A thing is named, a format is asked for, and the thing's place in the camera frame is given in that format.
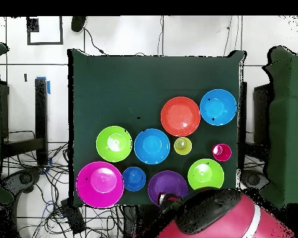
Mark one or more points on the light blue plastic bowl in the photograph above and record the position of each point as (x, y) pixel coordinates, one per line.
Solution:
(218, 107)
(152, 146)

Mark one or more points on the purple plastic bowl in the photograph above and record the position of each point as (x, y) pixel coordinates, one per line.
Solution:
(166, 183)

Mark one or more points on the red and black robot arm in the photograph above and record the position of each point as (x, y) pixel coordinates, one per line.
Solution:
(213, 215)

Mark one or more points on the orange plastic bowl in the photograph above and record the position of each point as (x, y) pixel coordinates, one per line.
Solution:
(180, 116)

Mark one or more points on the yellow plastic cup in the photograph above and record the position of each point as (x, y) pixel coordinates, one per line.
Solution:
(182, 146)

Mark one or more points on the green plastic bowl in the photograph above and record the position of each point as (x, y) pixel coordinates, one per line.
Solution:
(114, 143)
(205, 173)

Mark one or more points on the small dark blue bowl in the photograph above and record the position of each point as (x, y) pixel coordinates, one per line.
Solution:
(134, 178)

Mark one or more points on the dark green tablecloth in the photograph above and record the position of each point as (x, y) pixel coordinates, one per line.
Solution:
(126, 86)

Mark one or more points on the large magenta plastic bowl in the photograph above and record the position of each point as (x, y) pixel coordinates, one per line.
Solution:
(99, 184)

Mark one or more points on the red plastic cup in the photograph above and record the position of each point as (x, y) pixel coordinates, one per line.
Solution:
(221, 152)

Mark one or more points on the blue tape strip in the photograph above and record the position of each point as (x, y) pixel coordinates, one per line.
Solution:
(48, 87)

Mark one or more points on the black metal stand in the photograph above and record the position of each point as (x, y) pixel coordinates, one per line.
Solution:
(262, 111)
(41, 111)

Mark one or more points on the black power box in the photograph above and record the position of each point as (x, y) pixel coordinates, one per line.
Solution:
(73, 217)

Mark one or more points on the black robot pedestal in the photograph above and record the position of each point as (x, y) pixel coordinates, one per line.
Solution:
(139, 220)

